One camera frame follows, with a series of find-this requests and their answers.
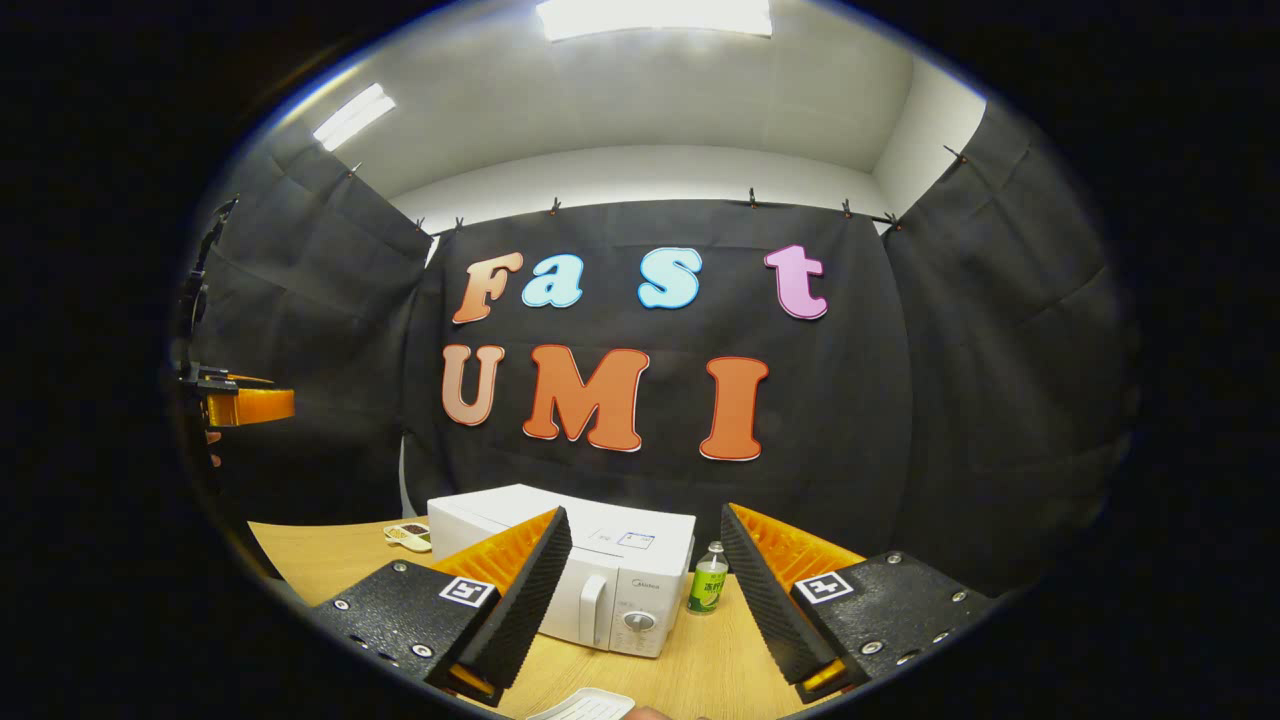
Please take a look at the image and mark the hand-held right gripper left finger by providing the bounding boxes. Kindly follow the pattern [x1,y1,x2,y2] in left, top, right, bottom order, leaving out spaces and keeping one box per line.
[312,506,574,709]

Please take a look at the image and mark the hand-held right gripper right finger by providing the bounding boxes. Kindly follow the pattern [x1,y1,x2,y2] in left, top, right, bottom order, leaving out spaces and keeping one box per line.
[720,502,996,706]

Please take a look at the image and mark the white microwave oven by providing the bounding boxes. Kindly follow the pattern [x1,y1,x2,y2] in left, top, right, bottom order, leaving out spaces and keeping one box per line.
[427,484,697,659]

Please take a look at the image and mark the green label drink bottle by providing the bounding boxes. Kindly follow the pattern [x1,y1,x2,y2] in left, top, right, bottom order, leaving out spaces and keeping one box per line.
[686,541,730,615]

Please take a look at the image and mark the small white square dish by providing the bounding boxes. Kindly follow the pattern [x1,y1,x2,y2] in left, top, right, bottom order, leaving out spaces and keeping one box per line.
[527,687,637,720]

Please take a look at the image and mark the narrow ceiling light strip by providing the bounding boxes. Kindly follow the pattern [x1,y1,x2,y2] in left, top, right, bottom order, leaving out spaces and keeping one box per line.
[313,83,397,152]

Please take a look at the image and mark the wide ceiling light panel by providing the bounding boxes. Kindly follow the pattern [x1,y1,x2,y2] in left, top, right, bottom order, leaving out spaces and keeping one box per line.
[535,0,773,41]

